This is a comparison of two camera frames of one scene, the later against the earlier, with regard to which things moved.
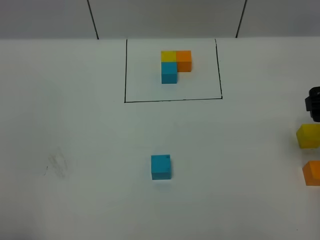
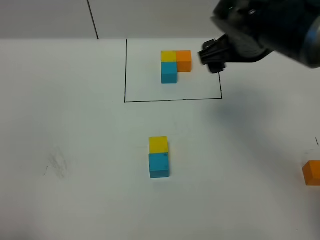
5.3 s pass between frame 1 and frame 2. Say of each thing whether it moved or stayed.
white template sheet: stayed
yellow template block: stayed
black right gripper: moved
